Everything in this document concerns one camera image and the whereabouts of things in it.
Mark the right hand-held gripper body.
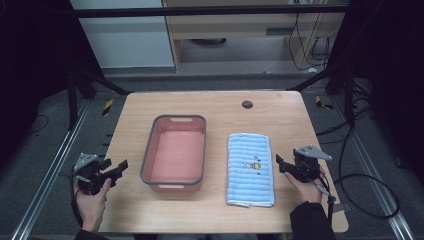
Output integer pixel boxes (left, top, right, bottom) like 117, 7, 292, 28
282, 143, 333, 184

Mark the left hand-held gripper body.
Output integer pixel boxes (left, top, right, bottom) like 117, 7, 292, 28
72, 152, 116, 196

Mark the person's right hand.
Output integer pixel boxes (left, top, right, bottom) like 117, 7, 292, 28
283, 166, 330, 204

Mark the person's left hand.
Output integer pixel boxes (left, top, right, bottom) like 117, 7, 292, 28
73, 177, 113, 233

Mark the blue striped towel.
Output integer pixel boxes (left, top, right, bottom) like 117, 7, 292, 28
226, 132, 276, 209

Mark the yellow black floor tape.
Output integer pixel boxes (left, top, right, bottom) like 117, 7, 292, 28
314, 95, 334, 111
101, 98, 115, 117

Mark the pink basin with grey rim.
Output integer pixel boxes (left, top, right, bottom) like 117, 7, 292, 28
140, 114, 208, 194

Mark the black metal stand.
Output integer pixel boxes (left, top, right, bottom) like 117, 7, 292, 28
65, 64, 133, 131
289, 63, 358, 128

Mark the white cabinet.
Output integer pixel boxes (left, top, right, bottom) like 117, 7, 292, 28
69, 0, 176, 70

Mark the light wooden desk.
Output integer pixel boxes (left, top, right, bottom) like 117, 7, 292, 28
161, 0, 349, 74

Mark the left hand-held gripper cable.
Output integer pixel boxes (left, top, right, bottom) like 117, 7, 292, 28
58, 170, 84, 228

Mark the hand-held gripper cable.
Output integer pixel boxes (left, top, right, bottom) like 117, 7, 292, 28
58, 170, 84, 228
313, 176, 353, 225

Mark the aluminium floor rail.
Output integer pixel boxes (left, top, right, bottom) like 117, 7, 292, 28
9, 99, 92, 240
329, 94, 416, 240

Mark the right hand-held gripper cable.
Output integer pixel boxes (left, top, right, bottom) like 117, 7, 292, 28
313, 176, 353, 225

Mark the black floor cable loop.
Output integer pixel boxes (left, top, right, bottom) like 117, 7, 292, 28
334, 124, 401, 220

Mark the bundle of black hanging cables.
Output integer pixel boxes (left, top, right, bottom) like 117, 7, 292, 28
287, 12, 332, 72

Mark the black horizontal frame bar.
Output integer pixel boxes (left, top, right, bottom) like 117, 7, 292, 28
73, 4, 349, 19

